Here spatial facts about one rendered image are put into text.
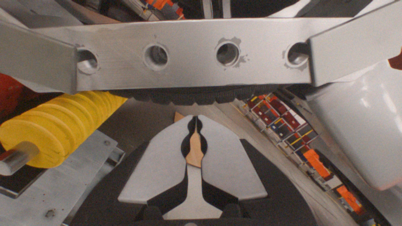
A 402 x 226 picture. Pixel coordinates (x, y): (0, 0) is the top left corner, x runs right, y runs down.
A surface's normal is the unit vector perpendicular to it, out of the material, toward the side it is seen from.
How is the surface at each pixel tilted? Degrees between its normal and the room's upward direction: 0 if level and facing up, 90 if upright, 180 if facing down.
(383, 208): 105
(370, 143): 90
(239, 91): 92
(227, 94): 92
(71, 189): 0
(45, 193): 0
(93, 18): 80
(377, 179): 90
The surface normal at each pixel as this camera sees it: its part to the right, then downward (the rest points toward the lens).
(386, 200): -0.90, -0.24
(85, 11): 0.10, 0.30
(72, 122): 0.91, -0.37
